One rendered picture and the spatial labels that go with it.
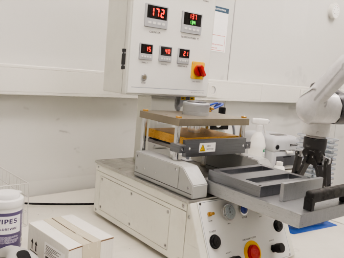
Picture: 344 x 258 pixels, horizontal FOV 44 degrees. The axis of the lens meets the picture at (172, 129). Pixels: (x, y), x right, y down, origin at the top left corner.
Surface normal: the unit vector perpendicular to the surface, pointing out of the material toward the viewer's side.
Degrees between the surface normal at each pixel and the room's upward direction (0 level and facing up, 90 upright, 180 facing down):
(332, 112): 102
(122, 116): 90
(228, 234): 65
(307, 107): 89
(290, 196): 90
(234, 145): 90
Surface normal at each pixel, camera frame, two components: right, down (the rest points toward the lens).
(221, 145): 0.62, 0.15
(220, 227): 0.60, -0.28
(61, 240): 0.11, -0.99
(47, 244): -0.69, -0.05
